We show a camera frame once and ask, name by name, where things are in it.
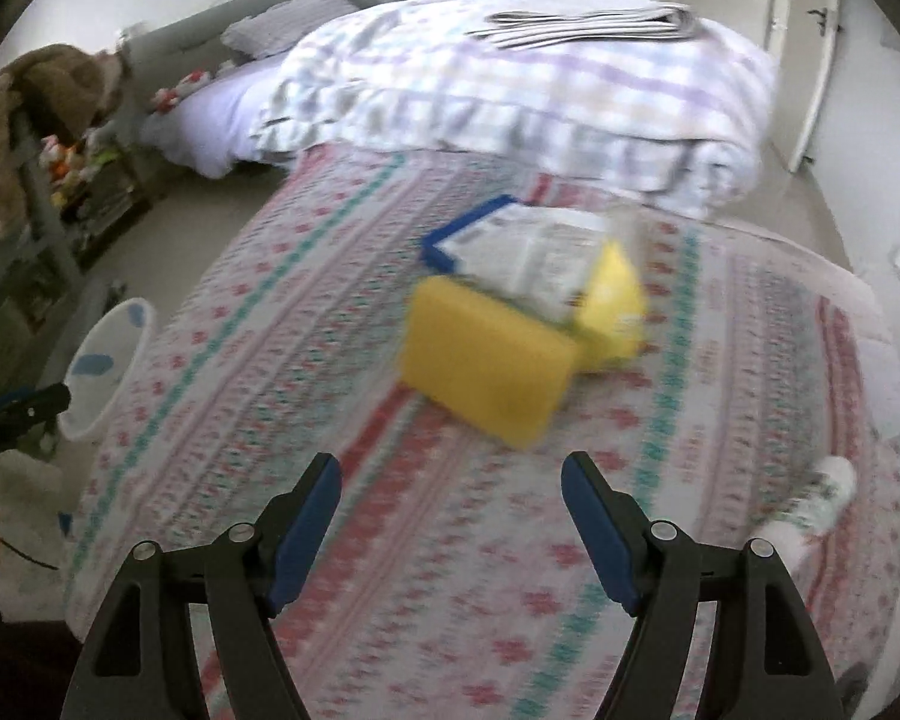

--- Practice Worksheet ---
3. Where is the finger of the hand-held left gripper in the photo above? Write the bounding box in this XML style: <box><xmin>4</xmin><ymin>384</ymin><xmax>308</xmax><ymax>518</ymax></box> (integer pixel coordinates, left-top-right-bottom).
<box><xmin>0</xmin><ymin>382</ymin><xmax>73</xmax><ymax>430</ymax></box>

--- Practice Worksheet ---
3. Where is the white door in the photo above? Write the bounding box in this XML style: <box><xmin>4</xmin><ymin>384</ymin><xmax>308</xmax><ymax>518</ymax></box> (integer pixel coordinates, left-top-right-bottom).
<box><xmin>656</xmin><ymin>0</ymin><xmax>842</xmax><ymax>173</ymax></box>

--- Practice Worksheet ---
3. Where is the brown fleece blanket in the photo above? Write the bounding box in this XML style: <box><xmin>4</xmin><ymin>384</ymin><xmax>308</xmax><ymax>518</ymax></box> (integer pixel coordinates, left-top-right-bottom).
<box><xmin>0</xmin><ymin>45</ymin><xmax>125</xmax><ymax>235</ymax></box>

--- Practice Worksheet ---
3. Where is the orange white toy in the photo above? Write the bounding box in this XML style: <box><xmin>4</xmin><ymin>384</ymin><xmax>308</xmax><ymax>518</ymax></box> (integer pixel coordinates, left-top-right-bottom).
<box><xmin>39</xmin><ymin>135</ymin><xmax>76</xmax><ymax>185</ymax></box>

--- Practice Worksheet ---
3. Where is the white plastic waste bin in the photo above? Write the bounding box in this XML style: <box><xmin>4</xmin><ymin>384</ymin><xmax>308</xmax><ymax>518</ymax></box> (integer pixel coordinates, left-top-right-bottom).
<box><xmin>58</xmin><ymin>298</ymin><xmax>156</xmax><ymax>440</ymax></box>

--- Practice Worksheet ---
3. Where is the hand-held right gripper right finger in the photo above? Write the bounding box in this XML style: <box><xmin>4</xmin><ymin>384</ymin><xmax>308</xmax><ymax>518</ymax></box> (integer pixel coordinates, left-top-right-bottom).
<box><xmin>561</xmin><ymin>451</ymin><xmax>846</xmax><ymax>720</ymax></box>

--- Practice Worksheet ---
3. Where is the plaid ruffled quilt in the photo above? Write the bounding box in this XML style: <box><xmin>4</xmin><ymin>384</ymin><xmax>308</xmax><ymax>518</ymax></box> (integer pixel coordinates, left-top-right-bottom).
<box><xmin>250</xmin><ymin>0</ymin><xmax>779</xmax><ymax>223</ymax></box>

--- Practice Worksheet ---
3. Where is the yellow sponge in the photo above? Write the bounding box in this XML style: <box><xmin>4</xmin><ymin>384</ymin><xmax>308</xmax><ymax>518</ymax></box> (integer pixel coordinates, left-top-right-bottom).
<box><xmin>399</xmin><ymin>275</ymin><xmax>580</xmax><ymax>452</ymax></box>

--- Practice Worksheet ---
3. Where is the yellow plastic bag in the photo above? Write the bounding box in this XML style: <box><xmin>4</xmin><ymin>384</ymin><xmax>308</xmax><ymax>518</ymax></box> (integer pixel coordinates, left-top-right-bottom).
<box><xmin>570</xmin><ymin>241</ymin><xmax>650</xmax><ymax>374</ymax></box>

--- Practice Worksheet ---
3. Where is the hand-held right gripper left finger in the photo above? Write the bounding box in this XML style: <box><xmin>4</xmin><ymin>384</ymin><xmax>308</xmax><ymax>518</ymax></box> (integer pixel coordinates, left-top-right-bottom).
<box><xmin>64</xmin><ymin>452</ymin><xmax>344</xmax><ymax>720</ymax></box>

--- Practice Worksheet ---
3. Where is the purple bed sheet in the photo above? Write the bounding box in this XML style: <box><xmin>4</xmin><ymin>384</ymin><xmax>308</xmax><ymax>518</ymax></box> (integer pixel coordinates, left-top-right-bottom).
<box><xmin>139</xmin><ymin>52</ymin><xmax>323</xmax><ymax>178</ymax></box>

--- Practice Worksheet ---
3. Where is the bedside shelf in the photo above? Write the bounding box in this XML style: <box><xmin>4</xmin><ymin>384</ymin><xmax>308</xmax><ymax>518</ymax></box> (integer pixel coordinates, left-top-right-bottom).
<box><xmin>41</xmin><ymin>120</ymin><xmax>167</xmax><ymax>256</ymax></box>

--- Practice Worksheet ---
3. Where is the patterned bed sheet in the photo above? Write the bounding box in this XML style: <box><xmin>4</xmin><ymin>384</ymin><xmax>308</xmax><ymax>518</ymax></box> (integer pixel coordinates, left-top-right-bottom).
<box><xmin>64</xmin><ymin>142</ymin><xmax>900</xmax><ymax>720</ymax></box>

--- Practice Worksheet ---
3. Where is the folded striped cloth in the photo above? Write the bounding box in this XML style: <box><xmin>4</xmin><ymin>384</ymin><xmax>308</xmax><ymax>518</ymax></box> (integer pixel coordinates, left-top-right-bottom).
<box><xmin>465</xmin><ymin>4</ymin><xmax>700</xmax><ymax>51</ymax></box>

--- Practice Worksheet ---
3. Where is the grey padded headboard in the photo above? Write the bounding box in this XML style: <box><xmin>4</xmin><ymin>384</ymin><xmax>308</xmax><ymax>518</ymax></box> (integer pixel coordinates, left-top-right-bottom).
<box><xmin>120</xmin><ymin>0</ymin><xmax>381</xmax><ymax>95</ymax></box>

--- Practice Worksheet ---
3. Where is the plaid ruffled pillow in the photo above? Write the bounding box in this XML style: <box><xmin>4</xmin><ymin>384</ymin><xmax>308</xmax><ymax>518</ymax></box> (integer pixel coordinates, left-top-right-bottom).
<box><xmin>221</xmin><ymin>0</ymin><xmax>358</xmax><ymax>58</ymax></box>

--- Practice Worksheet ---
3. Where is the white green bottle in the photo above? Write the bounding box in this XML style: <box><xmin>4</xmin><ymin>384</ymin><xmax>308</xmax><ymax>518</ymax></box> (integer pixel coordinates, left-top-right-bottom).
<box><xmin>763</xmin><ymin>456</ymin><xmax>858</xmax><ymax>567</ymax></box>

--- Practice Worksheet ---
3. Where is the red white plush toy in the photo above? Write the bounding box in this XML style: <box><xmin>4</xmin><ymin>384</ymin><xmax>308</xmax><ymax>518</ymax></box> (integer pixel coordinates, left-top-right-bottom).
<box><xmin>152</xmin><ymin>67</ymin><xmax>215</xmax><ymax>115</ymax></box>

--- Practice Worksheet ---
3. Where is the grey swivel chair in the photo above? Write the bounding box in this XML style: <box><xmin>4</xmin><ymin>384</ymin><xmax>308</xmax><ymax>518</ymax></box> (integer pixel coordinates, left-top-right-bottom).
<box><xmin>0</xmin><ymin>109</ymin><xmax>113</xmax><ymax>391</ymax></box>

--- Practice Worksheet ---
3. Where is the blue white printed box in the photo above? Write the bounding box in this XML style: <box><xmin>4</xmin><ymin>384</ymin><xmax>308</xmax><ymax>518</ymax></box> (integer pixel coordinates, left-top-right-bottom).
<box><xmin>420</xmin><ymin>193</ymin><xmax>610</xmax><ymax>323</ymax></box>

